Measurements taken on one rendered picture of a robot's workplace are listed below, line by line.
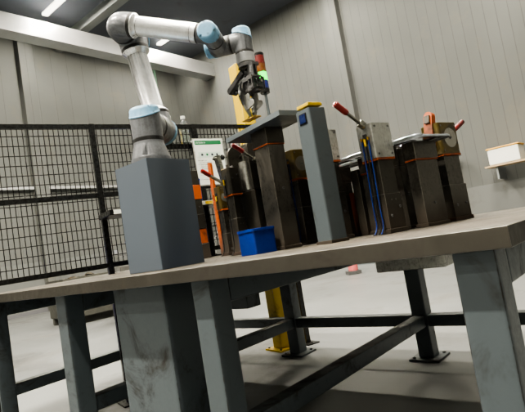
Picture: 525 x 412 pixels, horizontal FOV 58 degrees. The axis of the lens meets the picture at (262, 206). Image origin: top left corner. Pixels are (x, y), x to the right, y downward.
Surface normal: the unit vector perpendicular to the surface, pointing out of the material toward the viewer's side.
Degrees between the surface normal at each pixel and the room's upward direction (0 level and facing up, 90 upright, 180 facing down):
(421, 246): 90
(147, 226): 90
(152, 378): 90
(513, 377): 90
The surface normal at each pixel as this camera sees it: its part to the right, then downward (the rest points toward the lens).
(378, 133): 0.54, -0.15
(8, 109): 0.75, -0.17
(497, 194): -0.64, 0.05
